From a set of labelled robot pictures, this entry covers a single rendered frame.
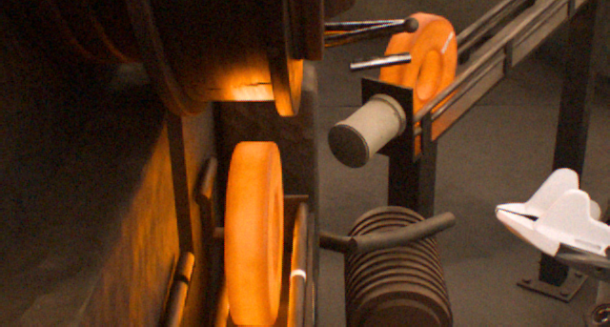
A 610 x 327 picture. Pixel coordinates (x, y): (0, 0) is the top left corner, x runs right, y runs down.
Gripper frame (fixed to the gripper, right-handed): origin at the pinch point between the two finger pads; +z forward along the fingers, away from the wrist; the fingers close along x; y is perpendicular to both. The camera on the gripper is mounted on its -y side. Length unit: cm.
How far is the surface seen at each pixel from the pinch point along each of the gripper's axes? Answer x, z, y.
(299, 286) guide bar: 4.6, 15.5, -8.4
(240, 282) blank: 7.8, 20.5, -7.3
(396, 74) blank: -38.6, 5.8, -3.8
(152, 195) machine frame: 12.5, 28.3, 1.0
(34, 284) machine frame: 26.8, 32.3, 2.8
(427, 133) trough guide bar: -39.6, -1.0, -10.7
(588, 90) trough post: -96, -42, -16
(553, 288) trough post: -94, -54, -60
